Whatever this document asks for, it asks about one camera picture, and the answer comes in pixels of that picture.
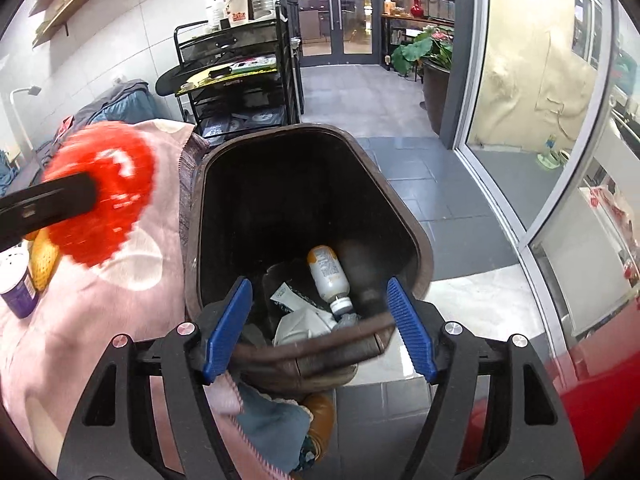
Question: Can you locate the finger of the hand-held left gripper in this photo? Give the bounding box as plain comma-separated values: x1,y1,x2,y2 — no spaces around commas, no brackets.
0,172,98,251

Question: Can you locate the clear plastic wrapper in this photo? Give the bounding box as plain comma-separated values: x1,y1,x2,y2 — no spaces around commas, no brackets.
270,282,311,316

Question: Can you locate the glass double door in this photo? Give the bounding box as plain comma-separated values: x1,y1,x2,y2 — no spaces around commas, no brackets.
285,0,383,67

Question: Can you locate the orange-red foam fruit net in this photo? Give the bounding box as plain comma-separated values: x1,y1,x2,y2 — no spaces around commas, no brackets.
40,120,156,268

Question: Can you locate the small green object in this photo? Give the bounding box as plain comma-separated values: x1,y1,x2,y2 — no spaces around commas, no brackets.
536,135,571,168

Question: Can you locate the white floor lamp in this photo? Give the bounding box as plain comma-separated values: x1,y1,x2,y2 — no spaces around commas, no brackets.
10,85,43,153

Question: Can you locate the massage bed with grey cover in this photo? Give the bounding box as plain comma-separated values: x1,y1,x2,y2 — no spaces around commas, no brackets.
0,79,173,196

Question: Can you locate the white cup with red print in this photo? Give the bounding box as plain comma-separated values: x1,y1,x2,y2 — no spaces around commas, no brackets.
222,0,253,28

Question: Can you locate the purple yogurt cup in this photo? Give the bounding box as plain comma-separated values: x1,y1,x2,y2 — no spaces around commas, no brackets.
0,247,41,320

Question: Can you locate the green potted plant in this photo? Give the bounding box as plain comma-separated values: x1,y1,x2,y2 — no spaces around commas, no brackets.
391,29,453,81

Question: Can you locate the dark wooden table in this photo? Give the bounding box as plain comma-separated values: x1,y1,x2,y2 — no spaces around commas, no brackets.
381,12,456,61

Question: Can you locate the white wrapper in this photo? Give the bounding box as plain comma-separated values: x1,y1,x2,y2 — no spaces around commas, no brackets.
274,305,338,346

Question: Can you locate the dark brown trash bin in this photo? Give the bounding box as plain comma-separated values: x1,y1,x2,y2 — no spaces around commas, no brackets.
182,122,433,396

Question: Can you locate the black utility cart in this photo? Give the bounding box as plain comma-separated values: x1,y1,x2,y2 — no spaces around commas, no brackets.
172,20,303,138

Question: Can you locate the yellow foam fruit net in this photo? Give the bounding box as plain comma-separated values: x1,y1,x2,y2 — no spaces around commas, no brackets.
26,227,63,292

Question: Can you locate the red printed plastic bag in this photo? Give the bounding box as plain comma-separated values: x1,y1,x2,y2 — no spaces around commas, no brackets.
587,185,640,281

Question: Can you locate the dark plant pot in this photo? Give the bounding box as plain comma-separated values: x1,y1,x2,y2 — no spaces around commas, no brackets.
421,60,453,136

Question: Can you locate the beige paper window cover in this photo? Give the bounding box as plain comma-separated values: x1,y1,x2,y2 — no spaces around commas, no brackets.
480,0,608,153

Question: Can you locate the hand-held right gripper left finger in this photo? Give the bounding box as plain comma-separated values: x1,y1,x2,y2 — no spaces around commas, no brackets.
57,276,256,480

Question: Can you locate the white orange juice bottle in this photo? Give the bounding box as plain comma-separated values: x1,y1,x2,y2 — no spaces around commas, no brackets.
306,245,353,317

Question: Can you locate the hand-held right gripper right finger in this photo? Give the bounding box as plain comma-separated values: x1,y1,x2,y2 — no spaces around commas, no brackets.
385,276,586,480

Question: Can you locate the brown glossy object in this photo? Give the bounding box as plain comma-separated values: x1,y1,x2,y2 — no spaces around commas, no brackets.
299,392,337,473

